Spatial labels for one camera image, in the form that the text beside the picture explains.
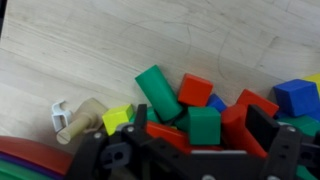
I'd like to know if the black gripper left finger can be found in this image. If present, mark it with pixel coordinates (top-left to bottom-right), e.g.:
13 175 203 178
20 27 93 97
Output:
134 104 147 128

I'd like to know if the tan wooden peg piece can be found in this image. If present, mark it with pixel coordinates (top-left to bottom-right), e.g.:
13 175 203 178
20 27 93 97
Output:
56 98 107 145

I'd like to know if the red flat block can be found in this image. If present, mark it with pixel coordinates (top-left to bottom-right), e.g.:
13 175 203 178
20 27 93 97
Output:
145 121 222 154

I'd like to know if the red triangular block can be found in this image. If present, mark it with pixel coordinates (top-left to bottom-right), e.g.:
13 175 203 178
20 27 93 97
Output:
236 89 279 117

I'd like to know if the white plastic clip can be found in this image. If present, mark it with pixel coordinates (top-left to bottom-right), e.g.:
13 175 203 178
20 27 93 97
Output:
51 100 72 132

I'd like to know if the yellow cube block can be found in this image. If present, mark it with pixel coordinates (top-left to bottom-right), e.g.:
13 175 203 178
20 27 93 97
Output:
102 104 133 135

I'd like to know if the small blue block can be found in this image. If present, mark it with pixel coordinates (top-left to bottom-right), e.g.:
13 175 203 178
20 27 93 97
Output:
206 94 227 112

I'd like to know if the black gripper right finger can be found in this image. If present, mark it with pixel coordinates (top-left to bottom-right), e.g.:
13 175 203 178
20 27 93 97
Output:
245 104 280 152

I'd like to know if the red cylinder block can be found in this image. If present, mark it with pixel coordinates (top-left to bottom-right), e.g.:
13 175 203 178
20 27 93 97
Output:
221 104 267 158

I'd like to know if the red cube block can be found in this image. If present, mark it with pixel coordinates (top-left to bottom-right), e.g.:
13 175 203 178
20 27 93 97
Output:
178 73 214 107

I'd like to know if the blue plastic bowl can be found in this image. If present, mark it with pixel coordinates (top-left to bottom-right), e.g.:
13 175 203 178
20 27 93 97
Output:
0 152 63 180

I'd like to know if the green cube block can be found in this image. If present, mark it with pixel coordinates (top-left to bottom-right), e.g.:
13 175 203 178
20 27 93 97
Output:
188 107 221 145

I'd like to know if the blue cube block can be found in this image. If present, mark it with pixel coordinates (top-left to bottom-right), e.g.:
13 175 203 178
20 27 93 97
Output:
273 79 319 117

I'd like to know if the red plastic bowl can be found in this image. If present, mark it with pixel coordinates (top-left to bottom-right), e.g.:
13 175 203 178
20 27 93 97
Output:
0 136 72 175

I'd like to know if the green cylinder block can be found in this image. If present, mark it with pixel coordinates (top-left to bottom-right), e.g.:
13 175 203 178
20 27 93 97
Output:
135 65 183 121

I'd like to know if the green plastic bowl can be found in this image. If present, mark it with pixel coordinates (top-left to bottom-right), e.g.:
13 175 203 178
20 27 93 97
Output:
0 160 54 180

